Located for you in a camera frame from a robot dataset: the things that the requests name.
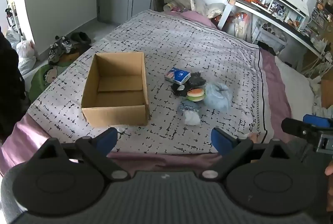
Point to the white duvet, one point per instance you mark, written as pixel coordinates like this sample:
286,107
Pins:
296,80

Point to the cream pillow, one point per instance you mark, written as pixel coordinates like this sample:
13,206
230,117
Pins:
216,9

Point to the white black-patterned blanket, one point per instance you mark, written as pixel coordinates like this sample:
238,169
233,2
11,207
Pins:
195,44

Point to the green cartoon mat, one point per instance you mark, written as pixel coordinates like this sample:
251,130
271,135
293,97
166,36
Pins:
44,78

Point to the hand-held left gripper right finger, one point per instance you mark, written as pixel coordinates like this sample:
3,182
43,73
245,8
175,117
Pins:
221,140

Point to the cluttered desk shelf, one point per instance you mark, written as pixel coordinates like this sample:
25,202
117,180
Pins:
322,5

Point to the hallway shelf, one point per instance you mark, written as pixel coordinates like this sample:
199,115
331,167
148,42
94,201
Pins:
11,15

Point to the white bag with red print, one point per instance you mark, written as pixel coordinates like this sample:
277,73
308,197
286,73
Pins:
26,57

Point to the light blue plastic bag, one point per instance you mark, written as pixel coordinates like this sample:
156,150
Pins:
217,96

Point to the clear bag of black items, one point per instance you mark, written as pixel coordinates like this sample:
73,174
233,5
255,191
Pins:
196,80

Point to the grey white plastic bag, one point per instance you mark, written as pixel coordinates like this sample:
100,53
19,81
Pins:
12,36

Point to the white desk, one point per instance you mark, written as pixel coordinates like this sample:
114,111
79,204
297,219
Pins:
273,18

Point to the brown cardboard box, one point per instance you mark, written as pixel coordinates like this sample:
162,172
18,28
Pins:
114,114

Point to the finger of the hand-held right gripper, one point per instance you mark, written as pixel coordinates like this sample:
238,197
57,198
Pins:
317,120
294,126

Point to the white rolling cart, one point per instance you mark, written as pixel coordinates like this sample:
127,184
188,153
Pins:
270,36

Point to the dark cloth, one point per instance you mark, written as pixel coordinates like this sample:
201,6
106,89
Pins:
9,88

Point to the toy burger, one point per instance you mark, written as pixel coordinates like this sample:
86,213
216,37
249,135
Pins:
196,95

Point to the person's right hand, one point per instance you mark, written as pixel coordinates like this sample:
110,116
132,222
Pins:
330,169

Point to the camouflage shoe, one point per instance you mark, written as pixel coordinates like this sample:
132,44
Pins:
64,43
54,55

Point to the blue tissue packet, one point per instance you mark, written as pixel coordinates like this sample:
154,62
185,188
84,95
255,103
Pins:
179,75

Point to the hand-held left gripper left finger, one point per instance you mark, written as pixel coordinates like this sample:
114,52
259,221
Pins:
108,139

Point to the purple pillow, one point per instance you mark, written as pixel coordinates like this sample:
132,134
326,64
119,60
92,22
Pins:
197,18

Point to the dark slippers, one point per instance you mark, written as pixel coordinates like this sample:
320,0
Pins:
80,37

